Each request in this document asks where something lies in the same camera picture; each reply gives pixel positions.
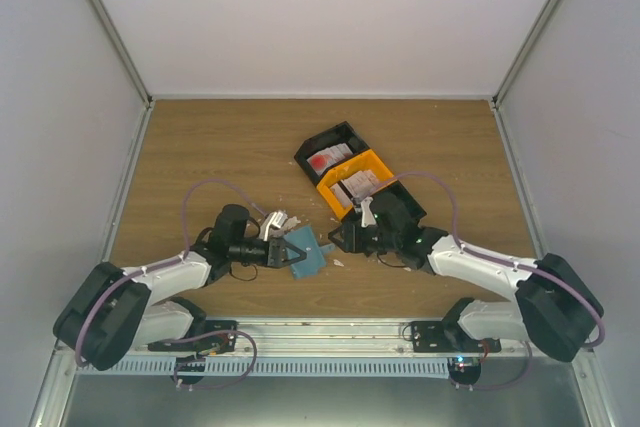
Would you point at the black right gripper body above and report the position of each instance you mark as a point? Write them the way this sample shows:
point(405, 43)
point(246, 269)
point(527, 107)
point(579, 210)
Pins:
point(364, 245)

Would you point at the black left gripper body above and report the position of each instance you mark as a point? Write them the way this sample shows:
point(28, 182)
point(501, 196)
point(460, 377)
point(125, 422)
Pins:
point(273, 244)

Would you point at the blue leather card holder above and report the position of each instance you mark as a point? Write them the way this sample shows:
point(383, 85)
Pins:
point(304, 239)

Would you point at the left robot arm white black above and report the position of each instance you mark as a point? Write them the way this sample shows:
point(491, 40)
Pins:
point(118, 309)

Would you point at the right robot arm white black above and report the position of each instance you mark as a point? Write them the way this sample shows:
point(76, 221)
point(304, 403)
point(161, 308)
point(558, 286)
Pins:
point(544, 301)

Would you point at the black bin with green cards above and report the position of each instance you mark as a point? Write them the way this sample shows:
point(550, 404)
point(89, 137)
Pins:
point(402, 195)

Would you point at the white card stack orange bin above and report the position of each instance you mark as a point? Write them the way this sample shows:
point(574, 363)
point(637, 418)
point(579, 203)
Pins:
point(356, 187)

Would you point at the red dot card stack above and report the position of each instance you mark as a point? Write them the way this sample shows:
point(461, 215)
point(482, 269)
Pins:
point(329, 156)

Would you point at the black bin with red cards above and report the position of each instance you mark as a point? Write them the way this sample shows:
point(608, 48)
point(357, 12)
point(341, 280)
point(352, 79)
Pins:
point(340, 133)

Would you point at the orange plastic bin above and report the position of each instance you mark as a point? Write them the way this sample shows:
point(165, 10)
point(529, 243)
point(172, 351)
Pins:
point(368, 160)

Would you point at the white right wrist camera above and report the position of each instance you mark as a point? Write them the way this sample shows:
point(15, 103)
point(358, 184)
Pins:
point(367, 217)

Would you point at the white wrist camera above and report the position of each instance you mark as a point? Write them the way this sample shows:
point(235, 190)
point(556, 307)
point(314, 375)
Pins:
point(272, 223)
point(367, 217)

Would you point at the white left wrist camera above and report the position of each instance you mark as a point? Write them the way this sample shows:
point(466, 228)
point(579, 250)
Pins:
point(272, 223)

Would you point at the aluminium front rail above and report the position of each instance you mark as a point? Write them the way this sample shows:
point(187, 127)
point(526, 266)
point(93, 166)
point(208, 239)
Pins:
point(270, 336)

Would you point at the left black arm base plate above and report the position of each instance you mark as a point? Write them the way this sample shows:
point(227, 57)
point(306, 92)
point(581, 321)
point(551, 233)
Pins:
point(215, 344)

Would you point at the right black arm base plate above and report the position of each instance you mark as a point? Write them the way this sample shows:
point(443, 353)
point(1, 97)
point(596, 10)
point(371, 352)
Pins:
point(436, 336)

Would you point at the grey slotted cable duct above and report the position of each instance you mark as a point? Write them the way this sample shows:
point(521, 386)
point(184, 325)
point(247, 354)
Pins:
point(288, 367)

